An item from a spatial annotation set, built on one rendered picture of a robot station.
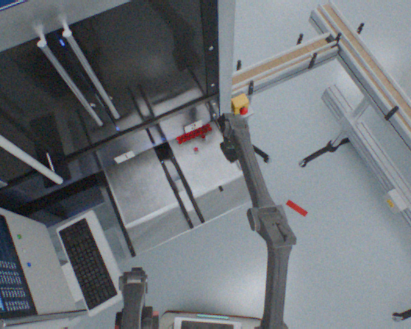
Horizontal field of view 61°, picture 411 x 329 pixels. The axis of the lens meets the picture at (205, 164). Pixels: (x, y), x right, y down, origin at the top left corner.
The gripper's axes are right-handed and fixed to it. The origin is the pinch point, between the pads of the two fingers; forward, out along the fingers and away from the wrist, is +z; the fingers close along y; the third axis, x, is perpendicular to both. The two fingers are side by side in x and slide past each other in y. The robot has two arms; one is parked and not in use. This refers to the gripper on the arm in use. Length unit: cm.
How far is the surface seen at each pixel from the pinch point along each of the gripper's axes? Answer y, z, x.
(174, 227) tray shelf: -6.5, 21.8, 34.9
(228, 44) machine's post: 17.7, -44.0, -10.2
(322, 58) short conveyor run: 38, 11, -71
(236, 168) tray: 6.2, 19.5, -3.4
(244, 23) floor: 162, 82, -89
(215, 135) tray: 25.8, 16.0, -2.4
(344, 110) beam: 25, 51, -86
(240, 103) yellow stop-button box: 26.3, 0.9, -17.3
